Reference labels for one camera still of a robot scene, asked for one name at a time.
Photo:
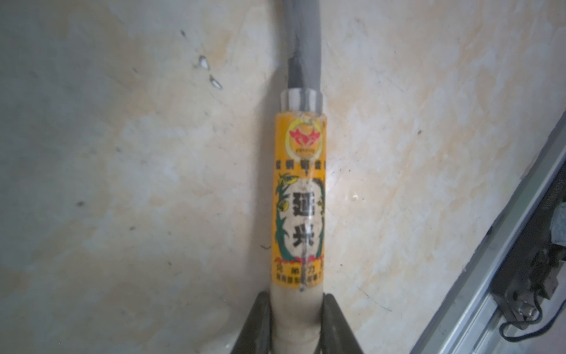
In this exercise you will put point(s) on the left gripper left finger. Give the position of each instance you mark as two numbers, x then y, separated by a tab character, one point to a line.
255	336

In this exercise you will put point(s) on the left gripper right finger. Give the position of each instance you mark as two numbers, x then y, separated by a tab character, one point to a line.
337	336

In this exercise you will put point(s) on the sickle wooden handle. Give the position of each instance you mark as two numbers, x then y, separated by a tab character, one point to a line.
299	196

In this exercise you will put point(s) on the aluminium rail frame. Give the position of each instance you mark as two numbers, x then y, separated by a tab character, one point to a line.
469	320

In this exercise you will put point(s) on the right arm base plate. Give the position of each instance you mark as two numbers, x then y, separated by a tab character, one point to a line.
529	272

